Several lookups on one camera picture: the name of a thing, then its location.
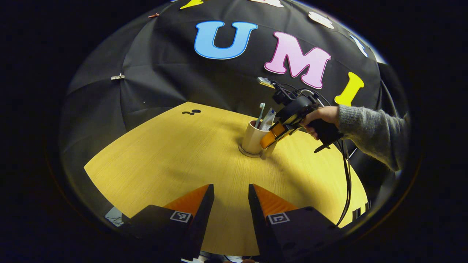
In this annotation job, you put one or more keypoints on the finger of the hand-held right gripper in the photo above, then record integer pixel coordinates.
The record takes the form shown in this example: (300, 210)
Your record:
(270, 137)
(286, 135)

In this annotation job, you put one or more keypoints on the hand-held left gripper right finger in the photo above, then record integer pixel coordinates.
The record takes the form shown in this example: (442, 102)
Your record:
(257, 223)

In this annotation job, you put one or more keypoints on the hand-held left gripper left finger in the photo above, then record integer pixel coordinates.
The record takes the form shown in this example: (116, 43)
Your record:
(203, 219)

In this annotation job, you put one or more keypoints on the white toothpaste tube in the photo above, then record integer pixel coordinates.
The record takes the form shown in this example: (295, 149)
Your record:
(268, 118)

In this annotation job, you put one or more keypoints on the beige cup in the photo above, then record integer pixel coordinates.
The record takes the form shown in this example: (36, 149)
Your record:
(252, 140)

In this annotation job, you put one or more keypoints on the pale green toothbrush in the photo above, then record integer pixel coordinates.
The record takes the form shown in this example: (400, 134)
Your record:
(261, 109)

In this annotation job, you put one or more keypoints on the round brown coaster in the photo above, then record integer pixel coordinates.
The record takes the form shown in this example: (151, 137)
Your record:
(245, 153)

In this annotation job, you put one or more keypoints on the black backdrop cloth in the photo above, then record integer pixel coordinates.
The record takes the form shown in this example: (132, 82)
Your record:
(175, 80)

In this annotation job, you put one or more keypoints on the white cloth clip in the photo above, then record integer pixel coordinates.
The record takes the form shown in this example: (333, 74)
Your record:
(117, 77)

